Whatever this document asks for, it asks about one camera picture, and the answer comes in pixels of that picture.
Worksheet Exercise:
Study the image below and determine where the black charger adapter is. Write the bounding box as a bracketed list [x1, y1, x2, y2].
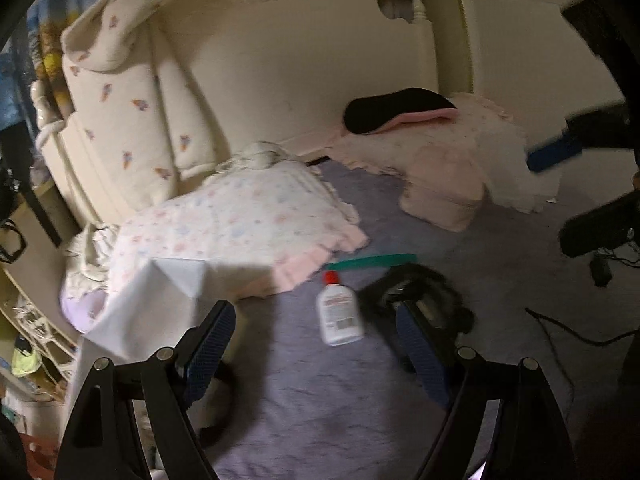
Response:
[590, 255, 613, 288]

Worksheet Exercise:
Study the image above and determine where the black bag strap loop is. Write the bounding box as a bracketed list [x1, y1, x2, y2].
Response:
[0, 217, 28, 263]

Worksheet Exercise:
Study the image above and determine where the black cable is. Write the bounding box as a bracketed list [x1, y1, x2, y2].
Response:
[525, 307, 640, 346]

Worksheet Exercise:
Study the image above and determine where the white frilly cloth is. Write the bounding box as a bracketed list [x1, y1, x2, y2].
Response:
[220, 141, 321, 181]

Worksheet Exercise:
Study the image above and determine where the cream bed headboard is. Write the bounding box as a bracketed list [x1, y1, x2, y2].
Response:
[100, 0, 476, 161]

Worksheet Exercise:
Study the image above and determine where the red plastic bag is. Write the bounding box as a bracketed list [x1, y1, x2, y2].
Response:
[22, 435, 61, 466]

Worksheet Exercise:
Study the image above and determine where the cream crumpled cloth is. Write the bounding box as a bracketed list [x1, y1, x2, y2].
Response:
[65, 222, 126, 296]

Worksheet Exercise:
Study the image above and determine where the white wire rack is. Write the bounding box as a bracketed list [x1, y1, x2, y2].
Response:
[0, 280, 78, 396]

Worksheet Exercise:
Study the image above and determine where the lavender pillow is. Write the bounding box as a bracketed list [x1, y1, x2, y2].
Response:
[60, 290, 108, 333]

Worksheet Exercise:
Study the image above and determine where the narrow cream printed pillow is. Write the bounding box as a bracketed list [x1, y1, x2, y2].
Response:
[155, 55, 236, 181]

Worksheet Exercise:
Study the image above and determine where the white shirt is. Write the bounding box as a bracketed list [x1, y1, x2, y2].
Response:
[75, 257, 231, 376]

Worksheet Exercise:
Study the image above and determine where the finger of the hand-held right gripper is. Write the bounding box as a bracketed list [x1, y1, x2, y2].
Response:
[527, 105, 640, 173]
[559, 195, 640, 259]

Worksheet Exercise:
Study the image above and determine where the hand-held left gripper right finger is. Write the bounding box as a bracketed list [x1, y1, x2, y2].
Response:
[395, 301, 578, 480]

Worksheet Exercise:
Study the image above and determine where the cream printed quilt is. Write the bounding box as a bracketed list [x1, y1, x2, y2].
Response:
[62, 0, 166, 71]

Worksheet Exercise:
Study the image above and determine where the yellow-green shoe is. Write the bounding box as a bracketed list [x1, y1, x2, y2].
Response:
[12, 347, 43, 378]

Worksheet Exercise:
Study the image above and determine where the pink plush cushion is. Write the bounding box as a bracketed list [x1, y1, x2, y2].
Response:
[400, 147, 488, 233]

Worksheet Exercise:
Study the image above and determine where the white lotion bottle red cap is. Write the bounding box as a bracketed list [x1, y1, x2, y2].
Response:
[315, 270, 366, 346]

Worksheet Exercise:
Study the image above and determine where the green comb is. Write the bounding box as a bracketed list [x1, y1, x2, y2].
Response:
[324, 254, 418, 272]

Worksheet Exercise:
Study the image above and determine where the black fuzzy object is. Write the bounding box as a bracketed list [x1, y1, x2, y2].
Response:
[360, 264, 476, 336]

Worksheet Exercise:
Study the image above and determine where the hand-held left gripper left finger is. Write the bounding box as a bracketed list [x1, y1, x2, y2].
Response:
[52, 300, 237, 480]

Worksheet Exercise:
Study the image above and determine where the pink ruffled pillow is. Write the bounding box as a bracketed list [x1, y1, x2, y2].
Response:
[325, 95, 526, 178]

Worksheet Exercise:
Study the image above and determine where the wooden shelf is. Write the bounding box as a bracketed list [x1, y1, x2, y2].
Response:
[0, 180, 81, 401]

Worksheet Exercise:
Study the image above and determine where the large cream printed pillow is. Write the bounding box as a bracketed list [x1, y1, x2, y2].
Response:
[60, 60, 176, 211]

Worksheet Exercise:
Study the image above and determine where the floral quilted pillow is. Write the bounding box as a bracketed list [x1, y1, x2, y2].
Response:
[107, 162, 371, 296]

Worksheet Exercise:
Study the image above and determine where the black pink sleep mask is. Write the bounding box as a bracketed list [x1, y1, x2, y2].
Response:
[345, 87, 458, 136]

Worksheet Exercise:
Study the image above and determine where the black straight strap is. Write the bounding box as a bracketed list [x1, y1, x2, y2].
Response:
[22, 190, 63, 246]

